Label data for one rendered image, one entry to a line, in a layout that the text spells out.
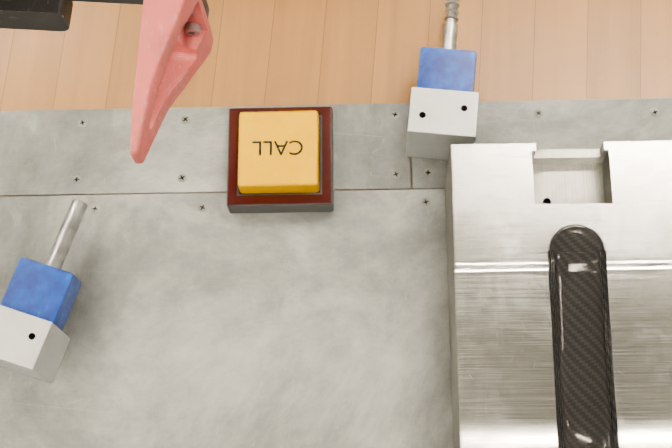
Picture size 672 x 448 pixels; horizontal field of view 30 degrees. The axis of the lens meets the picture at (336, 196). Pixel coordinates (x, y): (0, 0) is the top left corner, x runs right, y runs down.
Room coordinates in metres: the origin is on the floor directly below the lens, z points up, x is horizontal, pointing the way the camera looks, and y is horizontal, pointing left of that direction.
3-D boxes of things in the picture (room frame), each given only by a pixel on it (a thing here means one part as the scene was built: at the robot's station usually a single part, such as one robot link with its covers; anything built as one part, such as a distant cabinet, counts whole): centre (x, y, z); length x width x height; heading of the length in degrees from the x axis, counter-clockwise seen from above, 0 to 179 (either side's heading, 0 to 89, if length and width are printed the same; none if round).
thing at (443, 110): (0.39, -0.10, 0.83); 0.13 x 0.05 x 0.05; 167
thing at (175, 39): (0.25, 0.09, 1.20); 0.09 x 0.07 x 0.07; 169
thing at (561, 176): (0.27, -0.16, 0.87); 0.05 x 0.05 x 0.04; 83
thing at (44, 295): (0.26, 0.22, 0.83); 0.13 x 0.05 x 0.05; 154
